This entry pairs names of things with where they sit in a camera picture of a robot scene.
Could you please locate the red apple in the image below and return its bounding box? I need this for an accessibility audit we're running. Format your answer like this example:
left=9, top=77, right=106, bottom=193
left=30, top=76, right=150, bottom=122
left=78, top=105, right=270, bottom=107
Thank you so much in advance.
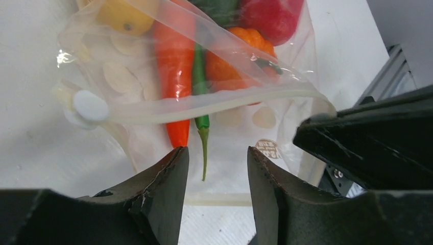
left=238, top=0, right=304, bottom=46

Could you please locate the green bean pod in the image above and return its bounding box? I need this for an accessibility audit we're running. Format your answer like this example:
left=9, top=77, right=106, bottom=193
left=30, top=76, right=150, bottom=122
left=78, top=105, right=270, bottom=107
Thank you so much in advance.
left=192, top=43, right=210, bottom=182

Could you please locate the orange pumpkin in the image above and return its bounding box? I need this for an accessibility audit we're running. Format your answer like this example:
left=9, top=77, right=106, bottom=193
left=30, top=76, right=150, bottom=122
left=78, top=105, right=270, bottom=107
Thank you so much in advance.
left=204, top=27, right=276, bottom=92

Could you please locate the orange carrot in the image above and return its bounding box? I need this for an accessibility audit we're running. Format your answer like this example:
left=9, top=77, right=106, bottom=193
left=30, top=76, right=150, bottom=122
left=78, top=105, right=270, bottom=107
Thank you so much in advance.
left=153, top=0, right=197, bottom=149

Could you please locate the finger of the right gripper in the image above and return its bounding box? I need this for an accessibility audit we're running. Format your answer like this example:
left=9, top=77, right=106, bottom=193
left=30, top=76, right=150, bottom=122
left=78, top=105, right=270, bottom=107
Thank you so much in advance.
left=293, top=86, right=432, bottom=190

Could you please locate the dark green vegetable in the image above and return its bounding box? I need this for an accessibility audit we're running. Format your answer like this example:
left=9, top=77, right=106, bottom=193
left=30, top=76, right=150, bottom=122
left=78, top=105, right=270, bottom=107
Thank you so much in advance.
left=189, top=0, right=239, bottom=28

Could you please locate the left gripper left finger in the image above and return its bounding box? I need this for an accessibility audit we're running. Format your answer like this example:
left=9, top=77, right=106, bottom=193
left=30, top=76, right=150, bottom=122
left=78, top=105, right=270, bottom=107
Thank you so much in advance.
left=1, top=147, right=189, bottom=244

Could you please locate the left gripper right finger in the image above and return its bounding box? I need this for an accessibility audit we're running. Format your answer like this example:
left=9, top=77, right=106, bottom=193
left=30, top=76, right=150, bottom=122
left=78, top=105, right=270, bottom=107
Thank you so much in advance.
left=247, top=147, right=432, bottom=244

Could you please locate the yellow orange potato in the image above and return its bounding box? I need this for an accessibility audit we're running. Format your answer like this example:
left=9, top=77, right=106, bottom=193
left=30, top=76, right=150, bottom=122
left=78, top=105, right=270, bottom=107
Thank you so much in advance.
left=96, top=1, right=160, bottom=36

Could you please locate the clear zip top bag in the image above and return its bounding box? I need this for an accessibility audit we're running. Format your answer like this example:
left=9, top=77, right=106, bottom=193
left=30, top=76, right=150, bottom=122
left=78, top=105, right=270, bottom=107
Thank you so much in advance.
left=52, top=1, right=336, bottom=206

